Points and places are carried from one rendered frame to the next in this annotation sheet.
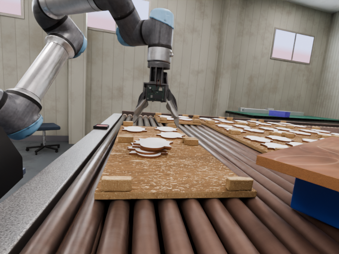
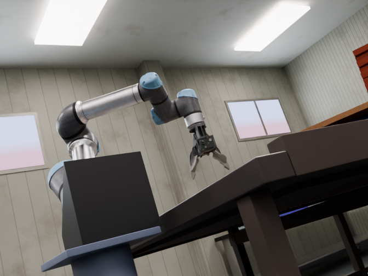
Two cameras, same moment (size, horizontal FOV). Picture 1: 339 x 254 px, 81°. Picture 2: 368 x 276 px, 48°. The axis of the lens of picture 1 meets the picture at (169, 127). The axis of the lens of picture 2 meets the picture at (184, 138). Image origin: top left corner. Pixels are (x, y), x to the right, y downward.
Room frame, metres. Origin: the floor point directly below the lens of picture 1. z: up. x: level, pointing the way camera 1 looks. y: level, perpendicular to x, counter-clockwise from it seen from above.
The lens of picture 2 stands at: (-0.82, 0.63, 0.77)
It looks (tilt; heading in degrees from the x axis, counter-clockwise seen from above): 15 degrees up; 341
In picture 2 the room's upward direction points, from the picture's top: 18 degrees counter-clockwise
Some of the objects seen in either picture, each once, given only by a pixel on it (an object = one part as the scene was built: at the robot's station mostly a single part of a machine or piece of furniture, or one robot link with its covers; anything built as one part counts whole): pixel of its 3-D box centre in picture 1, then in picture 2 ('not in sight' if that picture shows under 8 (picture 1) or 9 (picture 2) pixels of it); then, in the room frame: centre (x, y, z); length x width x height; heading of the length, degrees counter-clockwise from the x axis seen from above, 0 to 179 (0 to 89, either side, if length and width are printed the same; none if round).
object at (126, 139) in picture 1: (125, 139); not in sight; (0.76, 0.17, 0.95); 0.06 x 0.02 x 0.03; 100
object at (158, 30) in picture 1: (160, 30); (188, 104); (0.65, 0.05, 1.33); 0.09 x 0.08 x 0.11; 62
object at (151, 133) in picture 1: (153, 134); not in sight; (1.00, 0.08, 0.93); 0.41 x 0.35 x 0.02; 11
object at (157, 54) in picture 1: (160, 57); (195, 121); (0.65, 0.05, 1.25); 0.08 x 0.08 x 0.05
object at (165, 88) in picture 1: (157, 83); (201, 139); (0.64, 0.05, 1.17); 0.09 x 0.08 x 0.12; 176
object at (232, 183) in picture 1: (239, 183); not in sight; (0.42, -0.17, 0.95); 0.06 x 0.02 x 0.03; 100
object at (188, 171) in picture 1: (166, 162); not in sight; (0.59, 0.00, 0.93); 0.41 x 0.35 x 0.02; 10
